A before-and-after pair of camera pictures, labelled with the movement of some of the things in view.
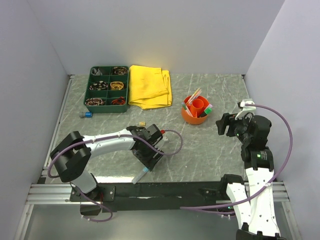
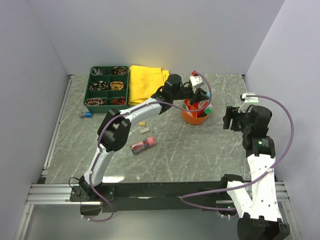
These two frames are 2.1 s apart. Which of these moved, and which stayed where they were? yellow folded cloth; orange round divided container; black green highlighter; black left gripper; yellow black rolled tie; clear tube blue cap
Moved: black left gripper; clear tube blue cap
Stayed: black green highlighter; yellow folded cloth; yellow black rolled tie; orange round divided container
